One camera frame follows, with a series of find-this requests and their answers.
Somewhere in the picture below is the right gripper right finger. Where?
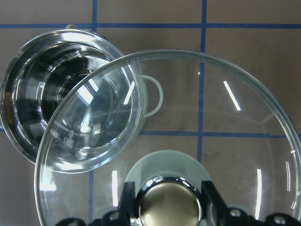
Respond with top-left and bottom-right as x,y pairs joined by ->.
200,181 -> 226,226

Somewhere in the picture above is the pale green cooking pot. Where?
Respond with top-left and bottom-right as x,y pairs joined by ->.
0,27 -> 164,173

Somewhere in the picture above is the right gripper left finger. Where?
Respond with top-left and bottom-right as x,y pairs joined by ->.
116,181 -> 137,226

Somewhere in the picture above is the glass pot lid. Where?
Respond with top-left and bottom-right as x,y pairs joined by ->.
35,49 -> 301,226

